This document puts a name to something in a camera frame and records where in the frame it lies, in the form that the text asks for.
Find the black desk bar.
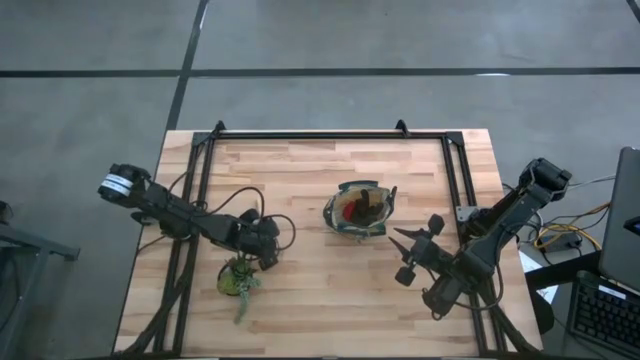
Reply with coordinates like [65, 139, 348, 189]
[523, 251, 602, 292]

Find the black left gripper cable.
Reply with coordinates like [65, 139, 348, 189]
[202, 185, 297, 252]

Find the beige green gardening tote bag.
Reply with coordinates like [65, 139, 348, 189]
[322, 180, 399, 241]

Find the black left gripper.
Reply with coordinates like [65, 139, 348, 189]
[232, 207, 281, 272]

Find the black keyboard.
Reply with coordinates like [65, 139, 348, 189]
[568, 271, 640, 359]

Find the white cable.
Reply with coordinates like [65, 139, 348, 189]
[567, 174, 617, 191]

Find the yellow cable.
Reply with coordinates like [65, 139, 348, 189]
[532, 201, 612, 251]

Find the grey metal stand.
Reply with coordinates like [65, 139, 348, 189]
[0, 222, 81, 351]

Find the black power adapter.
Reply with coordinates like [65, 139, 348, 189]
[538, 232, 584, 254]

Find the white paper sheet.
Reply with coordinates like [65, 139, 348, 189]
[518, 248, 559, 305]

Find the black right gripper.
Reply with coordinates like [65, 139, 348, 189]
[388, 213, 456, 289]

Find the black round object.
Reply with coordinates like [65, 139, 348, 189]
[528, 288, 556, 336]

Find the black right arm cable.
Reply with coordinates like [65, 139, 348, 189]
[430, 262, 504, 321]

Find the black metal table frame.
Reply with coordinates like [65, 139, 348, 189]
[114, 119, 544, 357]

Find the green succulent plant in pot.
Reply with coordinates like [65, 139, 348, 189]
[216, 252, 263, 325]

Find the grey laptop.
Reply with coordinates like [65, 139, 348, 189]
[598, 145, 640, 294]

